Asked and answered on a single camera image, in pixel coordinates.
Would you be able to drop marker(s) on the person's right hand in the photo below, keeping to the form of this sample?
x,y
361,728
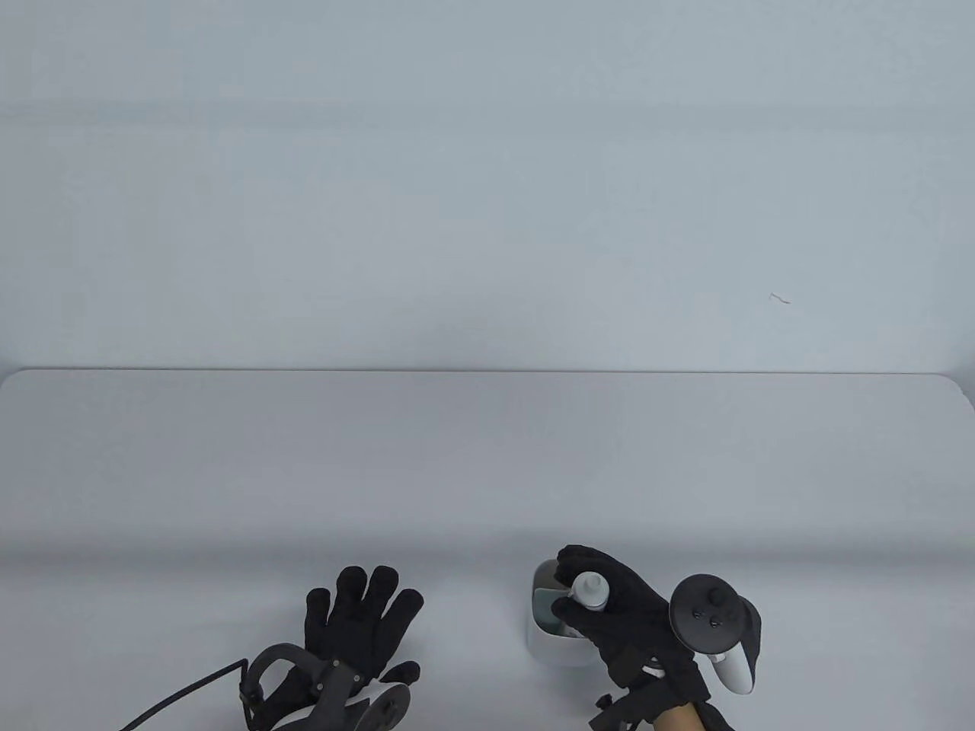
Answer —
x,y
636,617

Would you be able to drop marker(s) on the person's left hand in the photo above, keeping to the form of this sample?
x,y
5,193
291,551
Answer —
x,y
354,640

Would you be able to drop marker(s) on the person's right thumb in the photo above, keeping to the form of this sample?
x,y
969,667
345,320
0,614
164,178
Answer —
x,y
570,611

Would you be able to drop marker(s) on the person's left middle finger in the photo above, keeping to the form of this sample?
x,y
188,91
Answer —
x,y
382,594

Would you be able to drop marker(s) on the person's left thumb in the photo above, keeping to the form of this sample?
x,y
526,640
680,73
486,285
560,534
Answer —
x,y
401,672

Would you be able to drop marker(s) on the person's left little finger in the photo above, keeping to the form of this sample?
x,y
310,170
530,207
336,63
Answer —
x,y
318,613

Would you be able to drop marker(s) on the small white bottle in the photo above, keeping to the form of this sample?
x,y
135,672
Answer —
x,y
591,591

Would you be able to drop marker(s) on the person's right forearm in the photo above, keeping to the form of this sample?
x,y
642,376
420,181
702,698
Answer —
x,y
680,718

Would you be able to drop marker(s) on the white square container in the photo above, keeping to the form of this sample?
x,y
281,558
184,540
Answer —
x,y
550,643

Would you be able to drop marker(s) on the black and white wrist controller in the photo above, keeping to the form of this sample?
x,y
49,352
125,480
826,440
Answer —
x,y
327,697
712,617

